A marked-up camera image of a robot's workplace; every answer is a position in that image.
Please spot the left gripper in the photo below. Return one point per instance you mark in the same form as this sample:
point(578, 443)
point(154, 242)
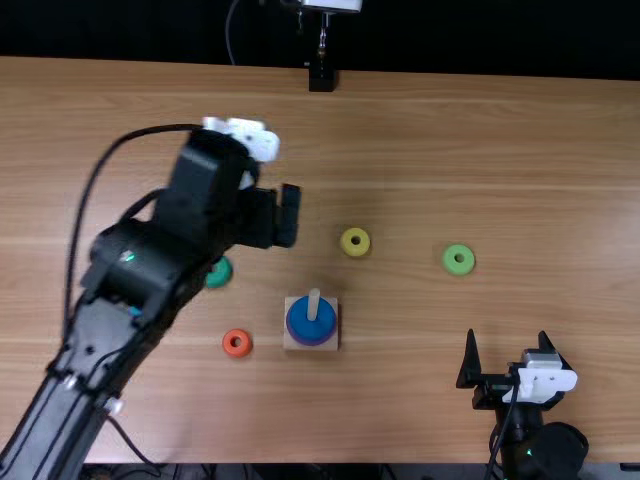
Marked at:
point(255, 220)

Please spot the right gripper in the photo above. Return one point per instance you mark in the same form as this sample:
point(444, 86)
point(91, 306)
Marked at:
point(487, 395)

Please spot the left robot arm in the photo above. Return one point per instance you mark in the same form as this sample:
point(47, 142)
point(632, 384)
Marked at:
point(135, 260)

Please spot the wooden peg base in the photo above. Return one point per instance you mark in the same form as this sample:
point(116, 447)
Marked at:
point(314, 300)

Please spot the black clamp stand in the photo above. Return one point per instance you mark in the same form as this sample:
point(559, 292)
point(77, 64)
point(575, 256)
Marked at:
point(322, 80)

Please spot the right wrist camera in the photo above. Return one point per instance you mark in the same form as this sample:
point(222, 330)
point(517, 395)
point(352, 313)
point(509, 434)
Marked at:
point(545, 382)

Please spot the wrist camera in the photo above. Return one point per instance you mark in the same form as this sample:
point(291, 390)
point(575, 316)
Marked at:
point(260, 140)
point(545, 382)

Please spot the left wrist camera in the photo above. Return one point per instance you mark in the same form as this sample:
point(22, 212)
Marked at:
point(260, 140)

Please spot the white mounted camera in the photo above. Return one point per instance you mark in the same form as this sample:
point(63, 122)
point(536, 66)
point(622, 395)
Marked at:
point(332, 5)

